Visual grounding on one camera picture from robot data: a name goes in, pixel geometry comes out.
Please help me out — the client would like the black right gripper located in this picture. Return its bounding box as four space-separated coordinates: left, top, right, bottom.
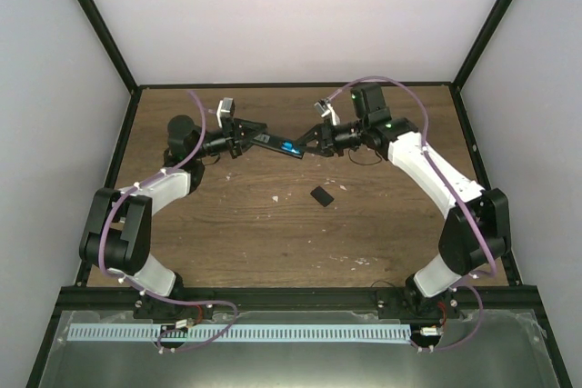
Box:
295 119 367 158

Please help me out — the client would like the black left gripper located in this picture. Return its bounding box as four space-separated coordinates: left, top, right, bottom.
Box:
192 117 267 160

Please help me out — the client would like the black remote control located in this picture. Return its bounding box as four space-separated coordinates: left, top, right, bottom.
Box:
253 133 304 159

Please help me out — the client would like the black battery cover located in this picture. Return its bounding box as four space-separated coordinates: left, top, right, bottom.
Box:
310 186 335 207

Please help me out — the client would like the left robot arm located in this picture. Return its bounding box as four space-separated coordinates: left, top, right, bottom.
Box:
79 114 267 319

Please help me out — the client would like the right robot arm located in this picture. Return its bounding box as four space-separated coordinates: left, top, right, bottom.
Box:
295 76 511 318

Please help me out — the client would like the metal front plate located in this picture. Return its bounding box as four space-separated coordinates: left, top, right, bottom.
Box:
39 310 558 387

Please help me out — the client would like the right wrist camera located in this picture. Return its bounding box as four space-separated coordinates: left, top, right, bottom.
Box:
314 99 340 125

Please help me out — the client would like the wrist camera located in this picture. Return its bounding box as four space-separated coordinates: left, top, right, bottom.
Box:
314 99 340 125
216 97 236 128

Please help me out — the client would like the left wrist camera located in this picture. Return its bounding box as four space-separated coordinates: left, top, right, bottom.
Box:
216 97 236 128

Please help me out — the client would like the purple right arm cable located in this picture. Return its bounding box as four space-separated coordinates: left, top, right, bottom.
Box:
325 75 497 353

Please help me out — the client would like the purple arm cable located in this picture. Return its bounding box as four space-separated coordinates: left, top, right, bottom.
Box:
97 90 240 355
325 75 497 353

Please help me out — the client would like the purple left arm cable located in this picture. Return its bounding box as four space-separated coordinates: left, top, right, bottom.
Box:
97 90 240 355

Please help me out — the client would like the light blue slotted cable duct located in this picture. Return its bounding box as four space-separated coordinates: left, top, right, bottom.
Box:
66 323 412 344

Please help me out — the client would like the black enclosure frame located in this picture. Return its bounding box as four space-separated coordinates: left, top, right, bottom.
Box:
25 0 572 388

